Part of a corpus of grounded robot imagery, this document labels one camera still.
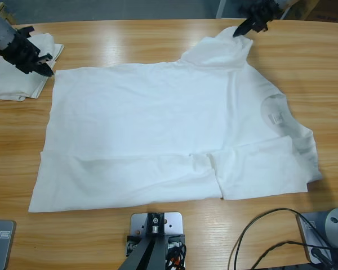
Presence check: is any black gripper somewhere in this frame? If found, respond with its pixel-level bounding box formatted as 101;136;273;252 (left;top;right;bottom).
232;0;282;39
0;26;55;77

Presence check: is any white T-shirt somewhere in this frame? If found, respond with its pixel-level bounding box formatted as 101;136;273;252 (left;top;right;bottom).
28;26;324;214
0;33;65;102

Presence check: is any wooden pallet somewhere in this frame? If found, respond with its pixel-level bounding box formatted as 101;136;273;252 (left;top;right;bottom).
0;2;17;26

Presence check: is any brown cardboard box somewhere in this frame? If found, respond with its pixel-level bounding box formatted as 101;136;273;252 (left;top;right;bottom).
291;0;338;23

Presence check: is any grey base plate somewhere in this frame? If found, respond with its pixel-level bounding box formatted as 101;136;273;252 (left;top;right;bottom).
295;210;338;265
0;219;17;270

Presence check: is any long looped black cable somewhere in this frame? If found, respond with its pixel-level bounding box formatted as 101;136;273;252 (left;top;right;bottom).
228;208;332;270

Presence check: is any white block with dark post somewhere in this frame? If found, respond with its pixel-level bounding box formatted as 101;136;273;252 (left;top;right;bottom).
118;212;186;270

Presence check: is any orange cable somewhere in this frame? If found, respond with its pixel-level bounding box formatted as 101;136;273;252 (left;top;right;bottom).
168;250;185;267

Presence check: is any black base plug cable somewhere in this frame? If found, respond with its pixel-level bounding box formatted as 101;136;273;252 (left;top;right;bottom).
253;240;338;270

